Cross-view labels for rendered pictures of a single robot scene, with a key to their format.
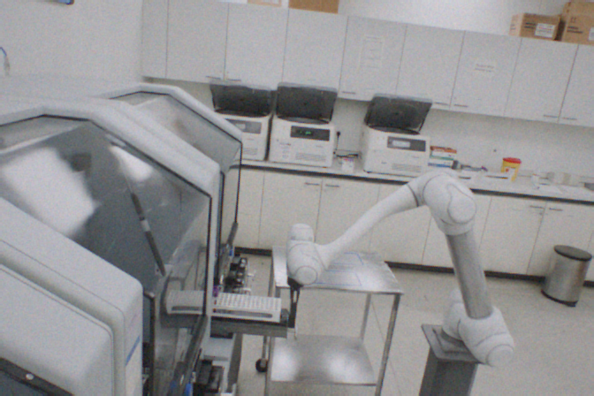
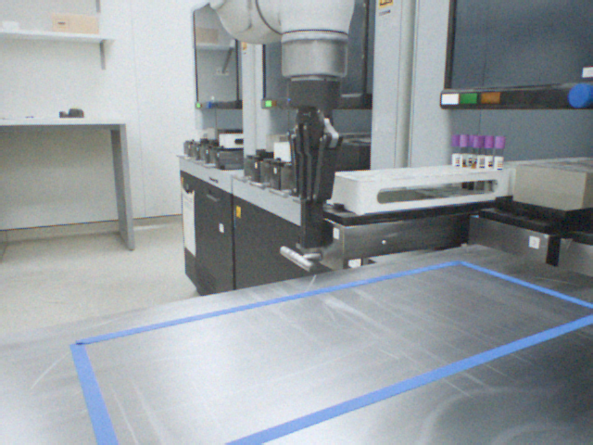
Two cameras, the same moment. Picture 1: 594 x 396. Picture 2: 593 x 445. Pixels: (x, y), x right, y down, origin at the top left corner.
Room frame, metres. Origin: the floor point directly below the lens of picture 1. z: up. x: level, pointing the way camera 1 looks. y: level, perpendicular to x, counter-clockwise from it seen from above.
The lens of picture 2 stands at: (2.29, -0.33, 0.96)
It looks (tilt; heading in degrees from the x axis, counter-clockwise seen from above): 13 degrees down; 157
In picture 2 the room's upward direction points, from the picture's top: straight up
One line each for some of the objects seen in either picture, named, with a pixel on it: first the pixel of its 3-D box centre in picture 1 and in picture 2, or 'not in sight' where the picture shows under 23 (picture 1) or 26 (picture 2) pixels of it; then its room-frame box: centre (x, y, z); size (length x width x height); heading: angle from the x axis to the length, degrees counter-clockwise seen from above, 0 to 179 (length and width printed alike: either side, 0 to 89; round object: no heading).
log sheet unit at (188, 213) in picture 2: not in sight; (186, 220); (-0.11, 0.11, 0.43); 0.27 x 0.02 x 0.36; 2
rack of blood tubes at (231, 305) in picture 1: (243, 308); (420, 190); (1.63, 0.17, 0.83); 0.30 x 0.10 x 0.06; 93
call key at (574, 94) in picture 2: not in sight; (582, 95); (1.83, 0.26, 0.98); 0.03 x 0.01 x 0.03; 2
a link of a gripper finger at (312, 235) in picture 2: not in sight; (312, 223); (1.65, -0.03, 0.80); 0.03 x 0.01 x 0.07; 93
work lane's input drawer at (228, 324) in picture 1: (209, 316); (480, 215); (1.63, 0.30, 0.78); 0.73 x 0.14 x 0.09; 92
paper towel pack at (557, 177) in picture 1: (563, 178); not in sight; (4.56, -2.64, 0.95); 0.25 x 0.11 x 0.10; 89
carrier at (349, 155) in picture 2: (195, 366); (349, 157); (1.23, 0.26, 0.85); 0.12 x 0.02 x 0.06; 3
